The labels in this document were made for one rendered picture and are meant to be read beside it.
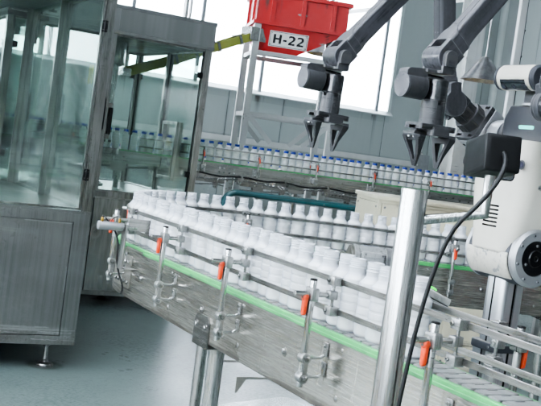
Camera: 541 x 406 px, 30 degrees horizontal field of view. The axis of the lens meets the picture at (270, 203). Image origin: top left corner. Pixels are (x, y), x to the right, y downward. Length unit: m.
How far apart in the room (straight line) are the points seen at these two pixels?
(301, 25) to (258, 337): 6.91
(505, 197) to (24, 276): 3.45
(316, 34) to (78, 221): 4.26
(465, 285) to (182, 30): 4.11
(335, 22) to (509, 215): 6.75
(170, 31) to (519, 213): 5.41
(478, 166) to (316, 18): 8.15
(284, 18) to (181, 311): 6.50
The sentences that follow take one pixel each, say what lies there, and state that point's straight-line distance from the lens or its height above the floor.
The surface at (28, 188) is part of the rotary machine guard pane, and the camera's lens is 5.64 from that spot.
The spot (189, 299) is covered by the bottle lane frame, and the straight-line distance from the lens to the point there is 2.98.
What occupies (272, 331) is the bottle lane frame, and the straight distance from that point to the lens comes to 2.51.
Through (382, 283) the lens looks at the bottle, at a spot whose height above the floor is 1.13.
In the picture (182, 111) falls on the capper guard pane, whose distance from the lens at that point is 7.93.
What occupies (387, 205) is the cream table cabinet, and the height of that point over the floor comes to 1.13.
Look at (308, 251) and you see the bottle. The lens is 2.47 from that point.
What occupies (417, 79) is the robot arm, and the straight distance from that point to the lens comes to 2.33.
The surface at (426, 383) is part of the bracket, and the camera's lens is 1.90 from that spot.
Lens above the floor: 1.38
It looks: 3 degrees down
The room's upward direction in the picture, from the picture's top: 8 degrees clockwise
